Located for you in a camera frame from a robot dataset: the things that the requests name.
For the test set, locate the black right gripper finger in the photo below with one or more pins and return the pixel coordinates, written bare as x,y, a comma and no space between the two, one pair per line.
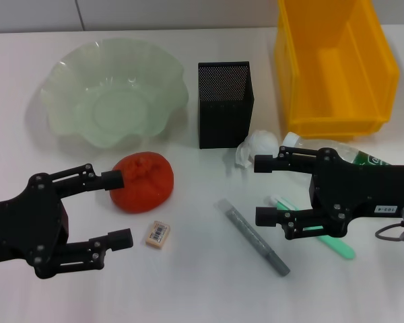
264,163
266,216

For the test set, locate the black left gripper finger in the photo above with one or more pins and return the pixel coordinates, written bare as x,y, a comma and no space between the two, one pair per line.
119,239
112,180

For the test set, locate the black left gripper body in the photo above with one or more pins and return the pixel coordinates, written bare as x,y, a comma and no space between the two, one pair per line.
27,222

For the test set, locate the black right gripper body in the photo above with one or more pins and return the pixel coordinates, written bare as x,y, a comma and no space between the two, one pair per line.
357,188

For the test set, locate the white paper ball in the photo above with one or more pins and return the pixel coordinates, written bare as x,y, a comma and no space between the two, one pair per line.
261,143

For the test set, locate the clear bottle with green label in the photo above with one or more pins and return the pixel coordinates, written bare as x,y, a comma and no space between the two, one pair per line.
343,151

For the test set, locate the grey marker pen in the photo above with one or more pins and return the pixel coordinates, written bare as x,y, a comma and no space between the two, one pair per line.
252,235

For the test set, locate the beige eraser with barcode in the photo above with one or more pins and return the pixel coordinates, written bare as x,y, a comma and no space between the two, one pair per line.
157,235

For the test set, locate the mint green pen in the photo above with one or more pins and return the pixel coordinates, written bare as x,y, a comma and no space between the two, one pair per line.
336,247

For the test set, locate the black mesh pen holder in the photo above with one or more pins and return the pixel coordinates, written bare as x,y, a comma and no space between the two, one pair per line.
225,111

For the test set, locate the wavy green glass fruit plate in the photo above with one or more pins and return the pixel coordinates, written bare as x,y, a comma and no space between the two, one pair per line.
114,101

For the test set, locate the yellow plastic bin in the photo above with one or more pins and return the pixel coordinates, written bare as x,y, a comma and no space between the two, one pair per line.
333,84

